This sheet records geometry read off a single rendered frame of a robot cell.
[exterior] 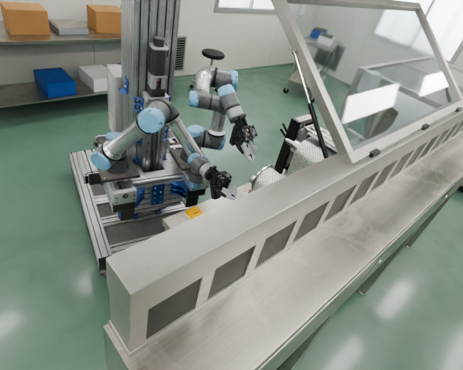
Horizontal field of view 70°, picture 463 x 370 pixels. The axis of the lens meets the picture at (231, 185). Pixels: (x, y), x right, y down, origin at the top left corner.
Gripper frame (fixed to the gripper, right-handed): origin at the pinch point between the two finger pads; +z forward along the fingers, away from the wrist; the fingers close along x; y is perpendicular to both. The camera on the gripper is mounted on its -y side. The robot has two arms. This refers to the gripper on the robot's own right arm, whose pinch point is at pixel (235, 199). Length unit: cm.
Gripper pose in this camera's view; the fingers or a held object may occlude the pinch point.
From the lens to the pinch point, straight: 159.2
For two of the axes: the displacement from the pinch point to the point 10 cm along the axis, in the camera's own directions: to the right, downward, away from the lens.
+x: 7.3, -3.0, 6.2
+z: 6.5, 5.7, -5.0
